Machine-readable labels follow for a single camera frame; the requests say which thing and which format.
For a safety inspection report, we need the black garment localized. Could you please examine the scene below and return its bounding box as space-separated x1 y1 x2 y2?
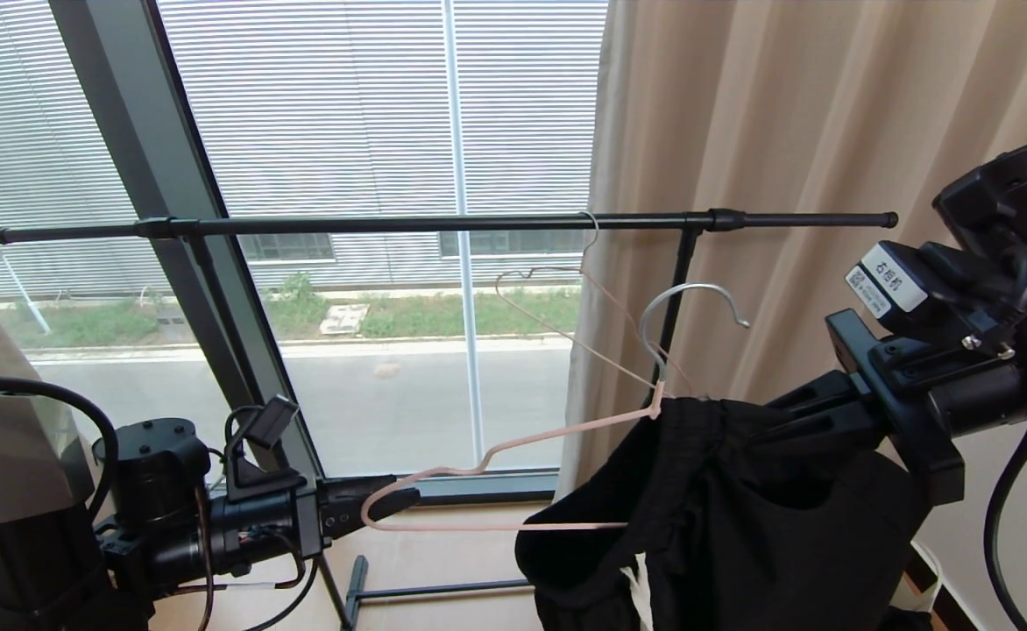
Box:
515 396 935 631

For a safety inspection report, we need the white laundry basket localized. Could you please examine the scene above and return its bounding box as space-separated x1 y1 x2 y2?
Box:
890 539 948 631

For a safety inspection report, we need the black clothes rack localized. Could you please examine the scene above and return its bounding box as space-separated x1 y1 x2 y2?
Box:
0 209 900 631

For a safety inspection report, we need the pink clothes hanger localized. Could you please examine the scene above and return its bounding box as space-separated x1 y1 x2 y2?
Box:
494 210 694 395
360 283 751 533

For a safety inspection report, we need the window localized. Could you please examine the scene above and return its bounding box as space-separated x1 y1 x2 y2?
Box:
0 0 611 505

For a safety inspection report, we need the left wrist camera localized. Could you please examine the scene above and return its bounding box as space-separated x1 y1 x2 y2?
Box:
223 394 306 502

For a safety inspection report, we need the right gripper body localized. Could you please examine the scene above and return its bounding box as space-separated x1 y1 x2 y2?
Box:
827 308 1027 507

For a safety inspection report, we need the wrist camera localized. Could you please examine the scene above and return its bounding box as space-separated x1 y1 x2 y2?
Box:
845 241 1027 360
223 394 306 502

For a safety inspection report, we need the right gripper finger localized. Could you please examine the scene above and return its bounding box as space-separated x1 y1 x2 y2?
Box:
768 372 882 415
746 412 889 448

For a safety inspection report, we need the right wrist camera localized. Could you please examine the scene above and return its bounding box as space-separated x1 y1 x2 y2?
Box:
845 241 1027 360

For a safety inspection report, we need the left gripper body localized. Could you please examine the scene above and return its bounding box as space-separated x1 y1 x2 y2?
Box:
207 480 329 571

